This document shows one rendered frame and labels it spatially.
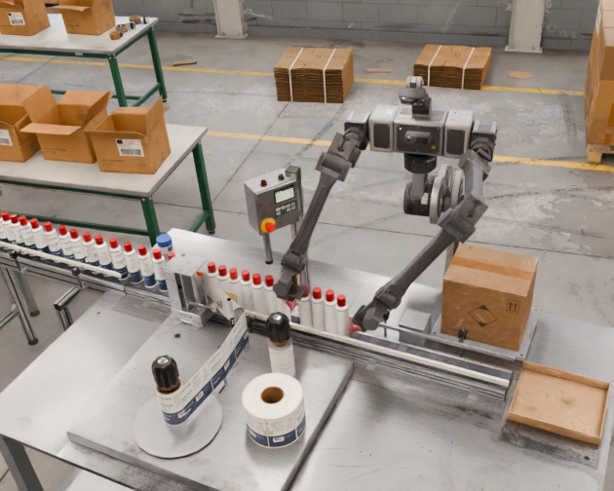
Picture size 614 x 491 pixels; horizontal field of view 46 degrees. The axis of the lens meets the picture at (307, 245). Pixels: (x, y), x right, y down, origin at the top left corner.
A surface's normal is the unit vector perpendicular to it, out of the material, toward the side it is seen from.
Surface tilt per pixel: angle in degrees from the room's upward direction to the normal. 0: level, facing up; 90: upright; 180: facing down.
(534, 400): 0
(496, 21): 90
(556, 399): 0
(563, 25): 90
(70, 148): 90
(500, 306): 90
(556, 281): 0
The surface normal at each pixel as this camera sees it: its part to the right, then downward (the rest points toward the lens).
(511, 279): -0.07, -0.81
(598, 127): -0.34, 0.57
